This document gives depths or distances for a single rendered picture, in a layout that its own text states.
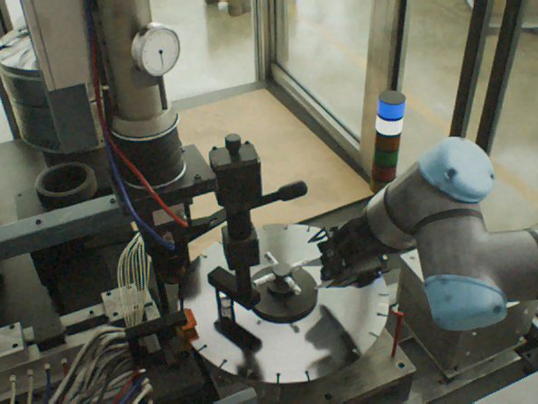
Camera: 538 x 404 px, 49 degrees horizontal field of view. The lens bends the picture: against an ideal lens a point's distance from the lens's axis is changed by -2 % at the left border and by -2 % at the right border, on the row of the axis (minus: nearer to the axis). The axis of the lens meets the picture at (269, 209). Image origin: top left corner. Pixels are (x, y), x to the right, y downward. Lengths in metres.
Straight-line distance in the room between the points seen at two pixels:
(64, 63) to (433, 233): 0.42
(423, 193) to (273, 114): 1.15
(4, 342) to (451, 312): 0.72
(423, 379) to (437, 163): 0.55
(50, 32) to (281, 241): 0.55
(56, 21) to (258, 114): 1.16
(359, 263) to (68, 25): 0.45
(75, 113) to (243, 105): 1.07
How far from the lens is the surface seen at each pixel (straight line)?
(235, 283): 0.88
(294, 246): 1.03
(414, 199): 0.66
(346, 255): 0.78
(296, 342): 0.89
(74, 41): 0.67
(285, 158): 1.57
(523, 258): 0.64
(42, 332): 1.06
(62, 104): 0.79
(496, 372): 1.16
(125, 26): 0.61
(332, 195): 1.45
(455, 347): 1.06
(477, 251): 0.63
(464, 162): 0.65
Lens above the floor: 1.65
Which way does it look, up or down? 40 degrees down
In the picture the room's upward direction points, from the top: 2 degrees counter-clockwise
